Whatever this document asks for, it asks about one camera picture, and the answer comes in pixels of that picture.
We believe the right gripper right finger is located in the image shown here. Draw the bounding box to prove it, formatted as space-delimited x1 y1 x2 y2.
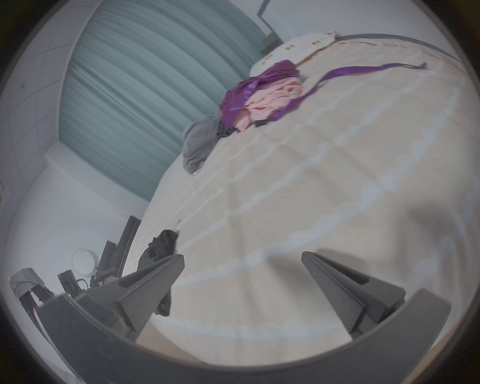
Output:
301 251 406 334

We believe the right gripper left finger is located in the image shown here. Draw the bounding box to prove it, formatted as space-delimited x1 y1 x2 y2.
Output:
77 254 185 340

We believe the black T-shirt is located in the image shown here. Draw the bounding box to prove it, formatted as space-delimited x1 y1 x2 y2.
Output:
137 229 180 317

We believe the bed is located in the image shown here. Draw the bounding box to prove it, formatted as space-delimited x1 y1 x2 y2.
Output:
135 0 480 366

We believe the round white mirror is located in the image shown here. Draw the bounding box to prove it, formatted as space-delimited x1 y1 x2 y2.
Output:
71 248 97 278

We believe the blue-green curtain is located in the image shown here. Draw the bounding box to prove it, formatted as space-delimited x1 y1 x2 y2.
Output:
58 65 184 203
69 0 272 132

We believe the grey garment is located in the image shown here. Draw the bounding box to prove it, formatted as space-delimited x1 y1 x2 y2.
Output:
182 116 222 175

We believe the pink garment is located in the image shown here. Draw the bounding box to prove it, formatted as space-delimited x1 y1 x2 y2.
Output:
236 77 302 132

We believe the purple garment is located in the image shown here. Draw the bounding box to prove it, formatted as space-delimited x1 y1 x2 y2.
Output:
219 60 428 130

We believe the white printed pillow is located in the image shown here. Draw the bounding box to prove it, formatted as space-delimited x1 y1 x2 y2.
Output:
250 32 338 77

